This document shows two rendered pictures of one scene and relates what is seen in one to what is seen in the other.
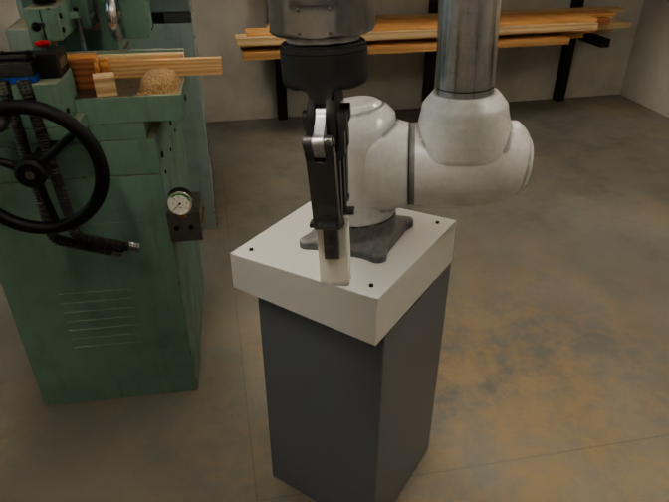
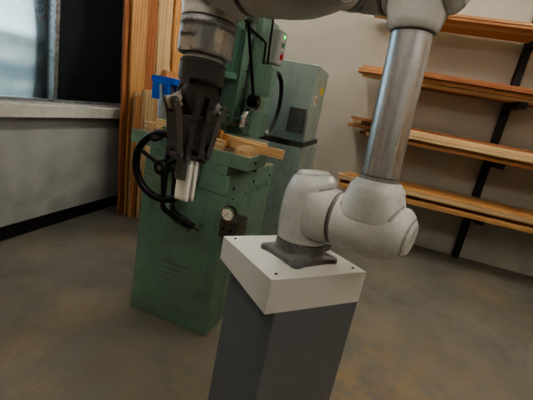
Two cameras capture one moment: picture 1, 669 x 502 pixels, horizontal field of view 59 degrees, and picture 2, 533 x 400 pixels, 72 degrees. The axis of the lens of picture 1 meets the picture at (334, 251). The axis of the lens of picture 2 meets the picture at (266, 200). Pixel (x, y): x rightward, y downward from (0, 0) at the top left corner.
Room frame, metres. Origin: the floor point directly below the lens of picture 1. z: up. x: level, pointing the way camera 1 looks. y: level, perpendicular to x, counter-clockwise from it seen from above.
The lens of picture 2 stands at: (0.01, -0.40, 1.14)
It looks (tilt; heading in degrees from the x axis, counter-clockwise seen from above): 15 degrees down; 26
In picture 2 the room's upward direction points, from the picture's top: 11 degrees clockwise
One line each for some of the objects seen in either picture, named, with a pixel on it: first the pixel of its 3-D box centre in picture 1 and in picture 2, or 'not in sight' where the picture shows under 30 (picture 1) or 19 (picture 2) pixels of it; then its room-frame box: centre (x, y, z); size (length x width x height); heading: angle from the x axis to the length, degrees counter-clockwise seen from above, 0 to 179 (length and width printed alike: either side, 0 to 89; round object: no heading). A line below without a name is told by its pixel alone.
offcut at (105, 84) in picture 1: (105, 84); (218, 144); (1.31, 0.51, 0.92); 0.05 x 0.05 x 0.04; 22
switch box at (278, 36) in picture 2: not in sight; (276, 48); (1.77, 0.57, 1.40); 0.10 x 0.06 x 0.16; 9
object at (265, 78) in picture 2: not in sight; (265, 81); (1.66, 0.54, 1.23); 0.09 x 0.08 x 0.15; 9
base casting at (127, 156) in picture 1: (86, 121); (215, 167); (1.55, 0.68, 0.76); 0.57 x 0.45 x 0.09; 9
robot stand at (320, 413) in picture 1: (353, 377); (274, 358); (1.04, -0.05, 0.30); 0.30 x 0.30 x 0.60; 57
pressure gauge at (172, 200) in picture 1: (180, 203); (228, 214); (1.26, 0.37, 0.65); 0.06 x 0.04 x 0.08; 99
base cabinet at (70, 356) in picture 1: (113, 247); (204, 239); (1.55, 0.68, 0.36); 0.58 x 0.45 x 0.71; 9
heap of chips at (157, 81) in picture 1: (158, 77); (246, 149); (1.38, 0.41, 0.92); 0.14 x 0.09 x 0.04; 9
